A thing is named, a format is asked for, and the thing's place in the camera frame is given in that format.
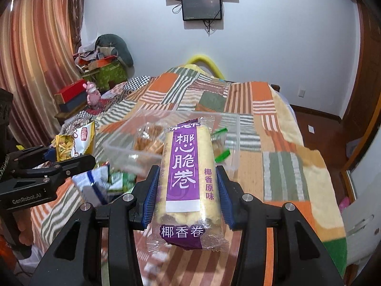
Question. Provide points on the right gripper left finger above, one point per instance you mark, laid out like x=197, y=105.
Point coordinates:
x=74, y=258

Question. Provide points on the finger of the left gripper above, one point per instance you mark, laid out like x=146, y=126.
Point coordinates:
x=27, y=171
x=33, y=154

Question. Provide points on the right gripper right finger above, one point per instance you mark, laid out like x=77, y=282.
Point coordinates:
x=300, y=257

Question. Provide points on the yellow chips bag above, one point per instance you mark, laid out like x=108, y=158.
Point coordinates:
x=81, y=142

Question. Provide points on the blue white snack bag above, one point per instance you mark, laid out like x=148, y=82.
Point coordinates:
x=103, y=184

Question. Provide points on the purple coconut roll pack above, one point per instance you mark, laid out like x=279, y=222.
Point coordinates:
x=187, y=212

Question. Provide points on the pink plush toy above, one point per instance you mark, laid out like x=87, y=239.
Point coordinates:
x=93, y=94

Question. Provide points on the clear plastic storage bin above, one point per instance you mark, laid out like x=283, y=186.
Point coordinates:
x=136, y=144

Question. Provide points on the white cabinet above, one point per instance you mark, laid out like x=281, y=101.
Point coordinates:
x=362, y=218

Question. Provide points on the striped orange curtain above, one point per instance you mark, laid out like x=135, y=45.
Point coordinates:
x=38, y=42

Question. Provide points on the green topped snack packet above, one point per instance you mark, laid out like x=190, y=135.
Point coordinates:
x=220, y=151

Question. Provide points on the dark grey pillow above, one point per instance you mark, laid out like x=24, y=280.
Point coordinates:
x=112, y=40

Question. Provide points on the wooden door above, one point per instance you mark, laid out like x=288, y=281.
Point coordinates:
x=362, y=117

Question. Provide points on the yellow pillow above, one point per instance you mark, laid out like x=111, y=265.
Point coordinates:
x=209, y=63

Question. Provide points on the small wall monitor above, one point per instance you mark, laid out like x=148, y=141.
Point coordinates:
x=201, y=10

